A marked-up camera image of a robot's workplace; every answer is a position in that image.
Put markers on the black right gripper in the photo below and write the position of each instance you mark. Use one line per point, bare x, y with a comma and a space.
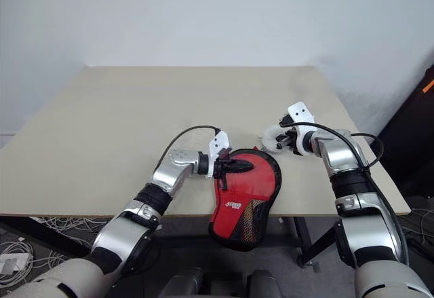
291, 131

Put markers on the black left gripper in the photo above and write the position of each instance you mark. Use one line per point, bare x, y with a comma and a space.
223, 162

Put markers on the translucent white plastic insert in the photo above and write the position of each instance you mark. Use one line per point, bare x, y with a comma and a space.
269, 138

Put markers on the red and black paddle case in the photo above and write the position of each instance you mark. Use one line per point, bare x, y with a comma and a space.
251, 189

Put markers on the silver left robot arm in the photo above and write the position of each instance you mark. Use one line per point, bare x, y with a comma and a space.
135, 223

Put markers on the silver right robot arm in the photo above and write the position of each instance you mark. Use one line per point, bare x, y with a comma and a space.
369, 223

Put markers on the dark grey rounded shape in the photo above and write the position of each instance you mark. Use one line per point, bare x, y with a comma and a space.
264, 283
181, 282

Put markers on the white power adapter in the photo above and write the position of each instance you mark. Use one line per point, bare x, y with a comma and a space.
13, 263

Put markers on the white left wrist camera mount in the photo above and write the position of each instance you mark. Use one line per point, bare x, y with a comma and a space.
217, 143

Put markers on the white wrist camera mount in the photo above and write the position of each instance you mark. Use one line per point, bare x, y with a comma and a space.
217, 143
301, 113

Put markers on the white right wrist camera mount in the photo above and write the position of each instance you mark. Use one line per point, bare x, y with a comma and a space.
301, 113

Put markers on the black table frame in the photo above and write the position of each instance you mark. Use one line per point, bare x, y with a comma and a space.
315, 240

